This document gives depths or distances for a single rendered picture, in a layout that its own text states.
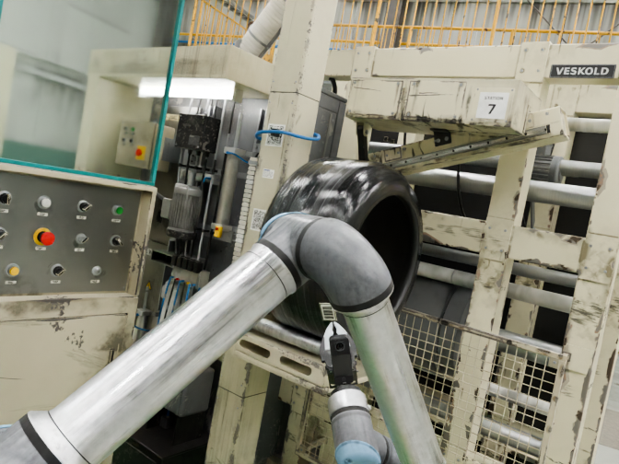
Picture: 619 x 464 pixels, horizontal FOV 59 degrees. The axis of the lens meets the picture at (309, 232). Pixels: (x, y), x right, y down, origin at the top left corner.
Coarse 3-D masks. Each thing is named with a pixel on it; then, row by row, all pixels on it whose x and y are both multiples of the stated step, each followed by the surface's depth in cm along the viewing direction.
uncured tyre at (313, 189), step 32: (320, 160) 167; (352, 160) 165; (288, 192) 157; (320, 192) 152; (352, 192) 150; (384, 192) 157; (352, 224) 148; (384, 224) 195; (416, 224) 177; (384, 256) 196; (416, 256) 181; (320, 288) 147; (288, 320) 163; (320, 320) 152
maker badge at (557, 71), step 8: (552, 64) 187; (560, 64) 185; (568, 64) 183; (576, 64) 182; (584, 64) 180; (592, 64) 179; (600, 64) 178; (608, 64) 176; (552, 72) 186; (560, 72) 185; (568, 72) 183; (576, 72) 182; (584, 72) 180; (592, 72) 179; (600, 72) 178; (608, 72) 176
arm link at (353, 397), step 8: (336, 392) 124; (344, 392) 123; (352, 392) 123; (360, 392) 124; (328, 400) 125; (336, 400) 122; (344, 400) 121; (352, 400) 121; (360, 400) 122; (328, 408) 125; (336, 408) 121; (368, 408) 124
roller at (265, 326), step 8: (264, 320) 172; (256, 328) 173; (264, 328) 171; (272, 328) 169; (280, 328) 168; (288, 328) 167; (272, 336) 170; (280, 336) 167; (288, 336) 165; (296, 336) 164; (304, 336) 163; (312, 336) 163; (296, 344) 164; (304, 344) 161; (312, 344) 160; (320, 344) 158; (312, 352) 160
